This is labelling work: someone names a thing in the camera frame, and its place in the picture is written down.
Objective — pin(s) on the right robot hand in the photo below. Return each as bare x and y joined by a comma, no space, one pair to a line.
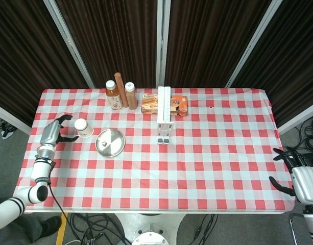
307,181

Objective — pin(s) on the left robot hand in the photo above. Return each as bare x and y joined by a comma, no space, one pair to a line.
51,132

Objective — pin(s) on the white paper cup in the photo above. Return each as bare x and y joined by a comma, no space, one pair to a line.
83,128

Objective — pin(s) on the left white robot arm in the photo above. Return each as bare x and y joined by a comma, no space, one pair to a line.
40,171

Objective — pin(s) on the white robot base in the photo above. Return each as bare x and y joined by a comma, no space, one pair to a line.
148,229

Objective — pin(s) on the round silver metal plate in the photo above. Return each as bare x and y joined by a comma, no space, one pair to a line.
114,145

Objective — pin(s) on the orange tea bottle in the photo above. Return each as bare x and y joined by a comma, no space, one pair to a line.
114,98

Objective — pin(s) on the wooden rolling pin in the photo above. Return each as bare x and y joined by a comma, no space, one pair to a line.
121,89

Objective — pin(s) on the brown drink bottle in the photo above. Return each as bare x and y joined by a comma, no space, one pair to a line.
131,98

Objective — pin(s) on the black shoe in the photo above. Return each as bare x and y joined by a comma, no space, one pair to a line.
51,225

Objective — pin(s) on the orange biscuit box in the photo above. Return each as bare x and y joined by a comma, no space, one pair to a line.
149,103

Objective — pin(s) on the white folding stand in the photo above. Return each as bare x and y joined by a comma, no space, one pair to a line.
164,107

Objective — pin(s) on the red white checkered tablecloth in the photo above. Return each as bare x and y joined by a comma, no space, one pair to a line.
184,173

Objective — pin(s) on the orange tissue pack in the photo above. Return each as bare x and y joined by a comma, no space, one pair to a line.
180,104

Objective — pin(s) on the white partition base rail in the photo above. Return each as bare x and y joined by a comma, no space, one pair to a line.
10,117
299,118

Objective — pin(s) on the white partition post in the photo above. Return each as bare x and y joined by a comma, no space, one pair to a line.
253,43
162,43
69,43

